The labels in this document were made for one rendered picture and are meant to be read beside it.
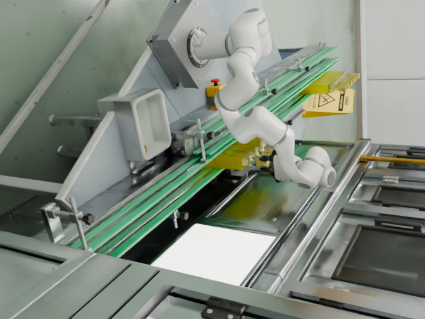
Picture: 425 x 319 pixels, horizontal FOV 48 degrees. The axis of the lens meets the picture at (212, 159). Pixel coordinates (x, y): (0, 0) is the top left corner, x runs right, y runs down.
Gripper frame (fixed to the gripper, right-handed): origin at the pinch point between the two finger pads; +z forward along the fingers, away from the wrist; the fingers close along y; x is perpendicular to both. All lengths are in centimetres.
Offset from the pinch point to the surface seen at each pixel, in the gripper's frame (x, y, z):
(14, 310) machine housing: 109, 21, -37
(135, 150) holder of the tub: 39.6, 15.0, 25.6
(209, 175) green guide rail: 13.3, -3.4, 17.9
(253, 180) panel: -7.0, -12.7, 13.9
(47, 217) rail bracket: 82, 13, 8
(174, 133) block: 20.1, 14.9, 26.4
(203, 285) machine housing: 86, 21, -58
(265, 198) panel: 3.5, -12.9, -1.3
